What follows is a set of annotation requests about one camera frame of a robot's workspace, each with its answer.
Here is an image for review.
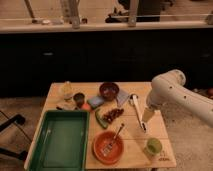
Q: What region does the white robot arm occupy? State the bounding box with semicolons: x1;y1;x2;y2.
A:
146;69;213;127

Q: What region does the green plastic tray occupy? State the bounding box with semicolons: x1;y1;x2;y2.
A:
27;110;89;171

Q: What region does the grey cloth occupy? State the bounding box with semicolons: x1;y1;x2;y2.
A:
116;89;129;107

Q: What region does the green cup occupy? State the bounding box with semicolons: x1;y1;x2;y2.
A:
145;137;162;156

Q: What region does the dark red bowl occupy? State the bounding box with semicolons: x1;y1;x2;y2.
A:
99;82;119;101

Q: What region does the green cucumber toy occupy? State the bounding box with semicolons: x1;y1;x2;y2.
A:
95;109;108;129

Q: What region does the orange bowl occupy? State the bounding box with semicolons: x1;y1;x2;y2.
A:
92;131;124;165

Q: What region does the metal fork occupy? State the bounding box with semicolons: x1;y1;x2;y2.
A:
101;123;125;156

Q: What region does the orange ball toy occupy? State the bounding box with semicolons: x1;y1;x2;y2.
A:
81;103;91;111

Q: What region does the dark small cup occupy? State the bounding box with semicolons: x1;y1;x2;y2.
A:
73;93;85;107

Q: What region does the beige flat toy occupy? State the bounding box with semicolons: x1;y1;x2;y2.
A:
56;102;75;110

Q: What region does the yellow bottle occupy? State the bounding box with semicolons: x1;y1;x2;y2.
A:
61;81;72;100

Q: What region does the black chair base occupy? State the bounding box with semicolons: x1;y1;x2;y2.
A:
0;114;28;161

